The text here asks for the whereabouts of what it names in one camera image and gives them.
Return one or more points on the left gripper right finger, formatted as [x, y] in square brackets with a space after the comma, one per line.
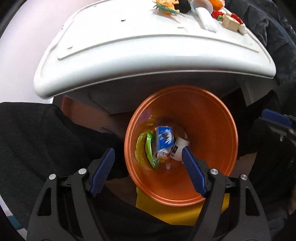
[232, 209]

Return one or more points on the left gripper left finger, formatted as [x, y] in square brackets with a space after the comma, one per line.
[65, 210]

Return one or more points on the white paper cup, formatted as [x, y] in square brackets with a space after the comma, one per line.
[176, 152]

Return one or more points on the orange drink pouch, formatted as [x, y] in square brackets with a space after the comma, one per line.
[164, 156]

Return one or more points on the blue snack wrapper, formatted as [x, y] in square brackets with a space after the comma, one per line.
[164, 139]

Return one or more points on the green snack wrapper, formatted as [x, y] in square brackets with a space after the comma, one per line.
[144, 153]

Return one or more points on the wooden block with heart sticker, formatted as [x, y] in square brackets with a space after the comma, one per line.
[230, 23]

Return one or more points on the white foam sheet roll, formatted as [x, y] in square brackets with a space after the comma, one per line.
[206, 19]

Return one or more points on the black sock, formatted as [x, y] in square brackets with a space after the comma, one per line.
[183, 6]

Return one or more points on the orange toy dinosaur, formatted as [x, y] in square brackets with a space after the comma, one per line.
[167, 7]

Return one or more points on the red white carton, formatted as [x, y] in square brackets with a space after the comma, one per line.
[242, 26]

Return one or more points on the red green toy brick car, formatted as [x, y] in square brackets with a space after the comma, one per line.
[218, 15]

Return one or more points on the orange plastic bag package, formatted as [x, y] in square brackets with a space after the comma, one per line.
[217, 4]

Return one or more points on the light blue plastic cup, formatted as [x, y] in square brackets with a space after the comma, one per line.
[201, 4]

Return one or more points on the black sleeve forearm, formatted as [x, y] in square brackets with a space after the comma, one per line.
[38, 140]

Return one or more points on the yellow stool under bin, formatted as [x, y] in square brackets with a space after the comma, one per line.
[185, 215]

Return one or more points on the dark blue bed blanket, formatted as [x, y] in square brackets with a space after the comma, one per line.
[269, 24]

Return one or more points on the white plastic storage lid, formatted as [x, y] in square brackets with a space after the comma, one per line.
[109, 40]

